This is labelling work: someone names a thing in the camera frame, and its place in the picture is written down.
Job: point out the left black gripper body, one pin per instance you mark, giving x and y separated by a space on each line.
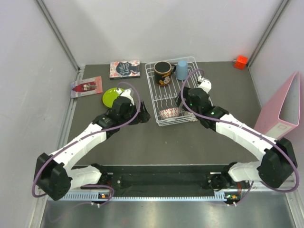
140 118

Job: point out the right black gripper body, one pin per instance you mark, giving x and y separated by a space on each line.
186 96

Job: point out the white wire dish rack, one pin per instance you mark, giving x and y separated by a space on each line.
163 97

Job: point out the green plate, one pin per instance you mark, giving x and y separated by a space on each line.
110 95

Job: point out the beige mesh patterned bowl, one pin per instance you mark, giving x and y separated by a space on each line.
190 116

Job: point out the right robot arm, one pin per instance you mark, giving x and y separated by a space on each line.
275 158

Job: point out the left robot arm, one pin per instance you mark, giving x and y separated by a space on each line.
55 173

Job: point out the light blue cup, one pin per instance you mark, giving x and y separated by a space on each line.
182 70

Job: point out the red white patterned bowl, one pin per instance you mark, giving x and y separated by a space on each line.
169 113

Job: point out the black skull mug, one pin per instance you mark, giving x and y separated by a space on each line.
163 71

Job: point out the dark floral book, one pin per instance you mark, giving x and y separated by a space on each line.
124 69

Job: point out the red cover booklet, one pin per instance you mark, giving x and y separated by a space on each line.
86 87

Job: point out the orange cube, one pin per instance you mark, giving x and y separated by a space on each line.
240 62

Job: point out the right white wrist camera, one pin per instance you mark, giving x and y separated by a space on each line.
204 84

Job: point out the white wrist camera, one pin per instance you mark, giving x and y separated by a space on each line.
204 84
128 93

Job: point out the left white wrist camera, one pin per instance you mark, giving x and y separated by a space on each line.
128 93

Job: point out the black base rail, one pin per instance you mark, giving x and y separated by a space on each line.
167 180

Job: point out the pink ring binder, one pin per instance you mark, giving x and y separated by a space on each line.
281 114

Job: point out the grey cable duct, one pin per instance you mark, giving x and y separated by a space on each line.
103 194

